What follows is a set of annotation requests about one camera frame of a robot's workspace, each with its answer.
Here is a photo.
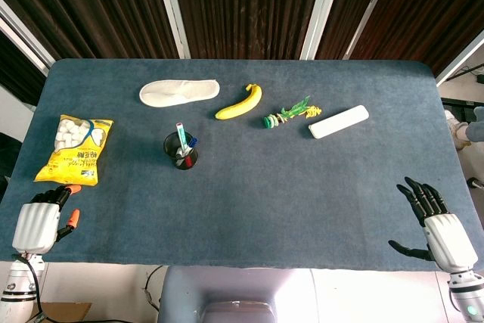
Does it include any dark brown curtain panel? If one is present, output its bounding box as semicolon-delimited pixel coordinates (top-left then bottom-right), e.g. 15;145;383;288
315;0;387;60
169;0;327;60
351;0;484;76
0;0;179;60

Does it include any white partition post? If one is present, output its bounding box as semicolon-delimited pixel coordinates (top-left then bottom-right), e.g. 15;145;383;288
435;31;484;87
299;0;337;61
0;0;56;76
152;0;191;59
342;0;399;61

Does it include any yellow banana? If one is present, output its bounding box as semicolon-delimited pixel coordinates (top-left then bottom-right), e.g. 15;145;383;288
215;83;263;121

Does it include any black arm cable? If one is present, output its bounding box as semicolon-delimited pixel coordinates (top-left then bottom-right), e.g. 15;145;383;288
14;253;45;322

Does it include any white oblong pencil case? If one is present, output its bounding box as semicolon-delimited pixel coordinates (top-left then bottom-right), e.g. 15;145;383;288
308;104;370;139

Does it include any red cap green label marker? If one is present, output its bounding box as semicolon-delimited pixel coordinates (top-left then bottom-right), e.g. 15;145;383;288
175;122;192;168

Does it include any yellow marshmallow snack bag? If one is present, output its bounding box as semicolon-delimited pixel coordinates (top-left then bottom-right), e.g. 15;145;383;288
33;113;114;187

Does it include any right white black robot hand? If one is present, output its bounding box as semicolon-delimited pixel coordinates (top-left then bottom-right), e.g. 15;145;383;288
388;176;479;273

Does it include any blue table cloth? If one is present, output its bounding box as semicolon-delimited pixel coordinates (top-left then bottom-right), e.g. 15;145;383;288
0;58;484;273

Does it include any white person shoe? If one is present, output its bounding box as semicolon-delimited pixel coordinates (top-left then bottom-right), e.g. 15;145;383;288
444;109;473;151

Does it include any brown cardboard box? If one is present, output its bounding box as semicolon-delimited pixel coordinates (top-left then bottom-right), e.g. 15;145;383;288
29;302;93;323

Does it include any grey robot torso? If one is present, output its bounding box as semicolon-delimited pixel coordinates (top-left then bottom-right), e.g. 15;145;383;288
157;266;318;323

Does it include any black floor cable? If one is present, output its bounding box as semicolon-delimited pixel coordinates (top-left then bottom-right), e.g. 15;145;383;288
143;265;167;311

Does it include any black mesh pen holder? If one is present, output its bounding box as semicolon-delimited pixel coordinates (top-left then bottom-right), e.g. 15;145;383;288
163;131;200;171

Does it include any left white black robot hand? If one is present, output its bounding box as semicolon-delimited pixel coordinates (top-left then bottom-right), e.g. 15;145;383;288
12;185;82;255

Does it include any grey blue trouser leg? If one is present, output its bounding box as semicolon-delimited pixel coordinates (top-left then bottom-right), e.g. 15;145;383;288
464;106;484;143

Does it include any white disposable slipper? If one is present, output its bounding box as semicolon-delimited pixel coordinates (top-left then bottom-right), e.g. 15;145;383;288
138;79;221;107

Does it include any green yellow rope toy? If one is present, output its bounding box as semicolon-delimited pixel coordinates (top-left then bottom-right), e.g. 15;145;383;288
263;95;323;130

